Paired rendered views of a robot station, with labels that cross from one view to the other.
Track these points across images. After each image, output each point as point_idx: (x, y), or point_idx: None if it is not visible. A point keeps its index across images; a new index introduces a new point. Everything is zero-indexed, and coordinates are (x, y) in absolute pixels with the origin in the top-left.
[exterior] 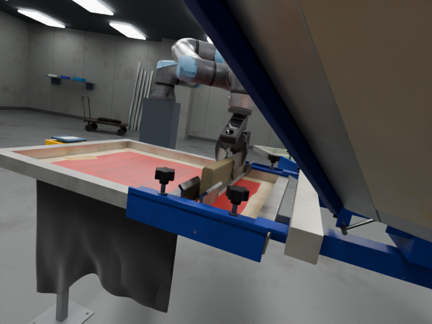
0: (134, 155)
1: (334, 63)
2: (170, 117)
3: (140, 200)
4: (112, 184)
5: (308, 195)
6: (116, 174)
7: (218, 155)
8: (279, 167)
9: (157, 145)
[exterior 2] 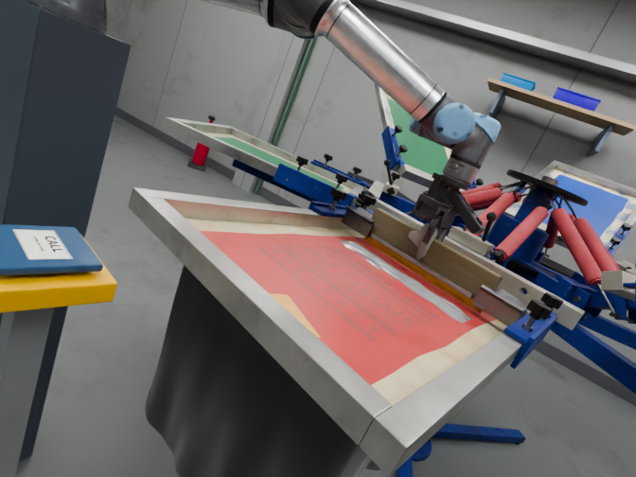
0: (247, 246)
1: None
2: (119, 85)
3: (531, 345)
4: (503, 344)
5: (504, 269)
6: (391, 318)
7: (431, 238)
8: (279, 181)
9: (75, 160)
